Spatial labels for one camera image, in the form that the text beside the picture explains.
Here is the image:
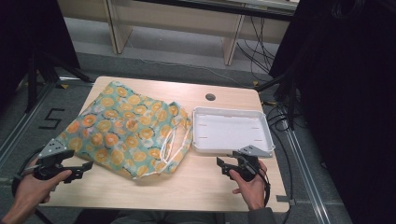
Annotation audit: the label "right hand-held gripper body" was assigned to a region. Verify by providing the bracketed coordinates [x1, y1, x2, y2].
[231, 145, 274, 183]

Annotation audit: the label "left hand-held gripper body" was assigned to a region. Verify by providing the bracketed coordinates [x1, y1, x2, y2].
[32, 138, 76, 181]

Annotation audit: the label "orange-slice print fabric bag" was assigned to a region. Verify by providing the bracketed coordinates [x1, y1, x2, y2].
[59, 80, 194, 180]

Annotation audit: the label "person's right hand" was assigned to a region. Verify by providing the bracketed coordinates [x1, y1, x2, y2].
[230, 160, 270, 212]

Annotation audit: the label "person's left hand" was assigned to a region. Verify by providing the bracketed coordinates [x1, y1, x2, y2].
[11, 169, 73, 217]

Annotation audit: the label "white plastic tray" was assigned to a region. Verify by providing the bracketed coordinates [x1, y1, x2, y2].
[191, 106, 276, 156]

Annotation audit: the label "grey tape strip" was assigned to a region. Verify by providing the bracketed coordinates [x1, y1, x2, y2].
[276, 194, 297, 206]

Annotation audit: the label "black metal stand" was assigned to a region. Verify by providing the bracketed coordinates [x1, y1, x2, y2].
[254, 69, 298, 131]
[25, 50, 95, 114]

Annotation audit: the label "black curtain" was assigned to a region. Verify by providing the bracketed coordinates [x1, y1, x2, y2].
[268, 0, 396, 224]
[0, 0, 81, 108]

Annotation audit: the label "right hand-held gripper black cable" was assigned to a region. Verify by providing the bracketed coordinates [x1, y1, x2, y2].
[255, 161, 273, 207]

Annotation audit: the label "hand-held gripper black cable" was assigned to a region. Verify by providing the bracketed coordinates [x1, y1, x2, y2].
[255, 161, 273, 207]
[11, 147, 48, 200]

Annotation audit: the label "aluminium floor rail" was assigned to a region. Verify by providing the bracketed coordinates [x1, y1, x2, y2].
[0, 78, 62, 167]
[284, 126, 332, 224]

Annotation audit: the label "left hand-held gripper black cable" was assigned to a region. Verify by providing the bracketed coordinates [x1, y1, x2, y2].
[11, 147, 48, 200]

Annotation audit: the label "black floor cables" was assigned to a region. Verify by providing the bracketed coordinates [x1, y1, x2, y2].
[261, 98, 295, 202]

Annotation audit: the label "hanging black cables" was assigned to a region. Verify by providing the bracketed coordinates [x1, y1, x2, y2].
[235, 15, 278, 83]

